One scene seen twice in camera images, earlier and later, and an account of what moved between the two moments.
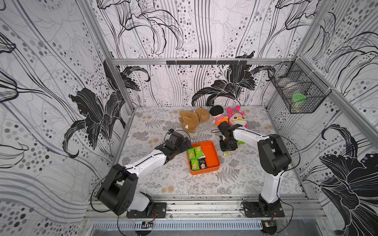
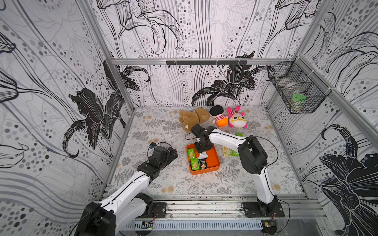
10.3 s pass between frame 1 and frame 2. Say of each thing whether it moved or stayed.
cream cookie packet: stayed
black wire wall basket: stayed
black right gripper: moved
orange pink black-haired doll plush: stayed
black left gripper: moved
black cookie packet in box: stayed
